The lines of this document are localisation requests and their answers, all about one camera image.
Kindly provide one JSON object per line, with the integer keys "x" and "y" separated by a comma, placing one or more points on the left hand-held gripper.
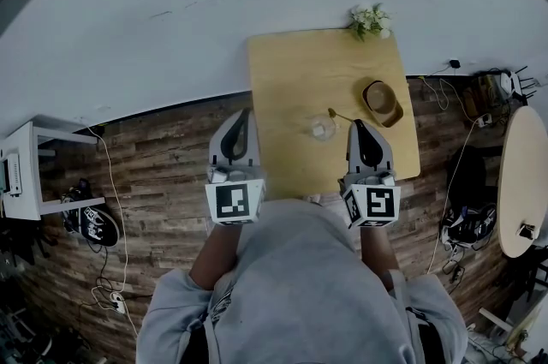
{"x": 233, "y": 201}

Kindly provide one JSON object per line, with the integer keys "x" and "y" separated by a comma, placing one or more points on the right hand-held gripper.
{"x": 379, "y": 204}

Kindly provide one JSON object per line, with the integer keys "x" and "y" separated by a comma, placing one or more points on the small gold spoon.
{"x": 338, "y": 115}

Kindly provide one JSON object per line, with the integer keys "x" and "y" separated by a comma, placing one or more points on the clear glass cup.
{"x": 323, "y": 127}

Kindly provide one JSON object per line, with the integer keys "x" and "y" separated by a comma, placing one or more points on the person's right forearm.
{"x": 379, "y": 253}

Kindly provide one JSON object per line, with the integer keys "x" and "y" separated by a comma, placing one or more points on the person's left forearm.
{"x": 216, "y": 257}

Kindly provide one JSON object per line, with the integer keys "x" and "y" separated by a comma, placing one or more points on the tan tray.
{"x": 391, "y": 120}

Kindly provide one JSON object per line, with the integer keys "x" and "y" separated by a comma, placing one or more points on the brown bowl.
{"x": 379, "y": 96}

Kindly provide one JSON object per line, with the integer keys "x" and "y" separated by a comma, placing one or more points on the person's white shoe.
{"x": 313, "y": 198}

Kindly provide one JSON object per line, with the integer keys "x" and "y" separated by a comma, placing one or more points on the black backpack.
{"x": 466, "y": 178}

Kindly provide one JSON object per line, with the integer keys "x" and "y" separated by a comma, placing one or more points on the black and white gear pile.
{"x": 468, "y": 225}

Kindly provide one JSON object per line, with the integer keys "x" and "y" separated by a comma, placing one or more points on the small white socket adapter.
{"x": 484, "y": 120}

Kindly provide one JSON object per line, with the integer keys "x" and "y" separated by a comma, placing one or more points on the white flower bouquet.
{"x": 370, "y": 22}

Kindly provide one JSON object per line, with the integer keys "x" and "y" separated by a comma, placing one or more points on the person's grey hoodie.
{"x": 299, "y": 289}

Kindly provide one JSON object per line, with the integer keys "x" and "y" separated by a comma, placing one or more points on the round wooden table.
{"x": 522, "y": 174}

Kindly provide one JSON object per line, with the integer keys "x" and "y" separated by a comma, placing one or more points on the black bag with white print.
{"x": 98, "y": 225}

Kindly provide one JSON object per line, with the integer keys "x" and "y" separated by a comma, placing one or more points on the white router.
{"x": 509, "y": 81}

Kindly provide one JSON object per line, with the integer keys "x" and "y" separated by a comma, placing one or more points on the small white box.
{"x": 525, "y": 230}

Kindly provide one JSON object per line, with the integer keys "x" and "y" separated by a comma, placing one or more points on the white power strip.
{"x": 118, "y": 302}

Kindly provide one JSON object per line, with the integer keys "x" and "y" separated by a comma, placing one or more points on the white shelf unit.
{"x": 25, "y": 208}

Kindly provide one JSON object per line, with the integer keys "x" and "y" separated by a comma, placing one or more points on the white ribbed device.
{"x": 13, "y": 174}

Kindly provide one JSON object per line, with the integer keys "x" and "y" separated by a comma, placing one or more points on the black wall adapter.
{"x": 454, "y": 63}

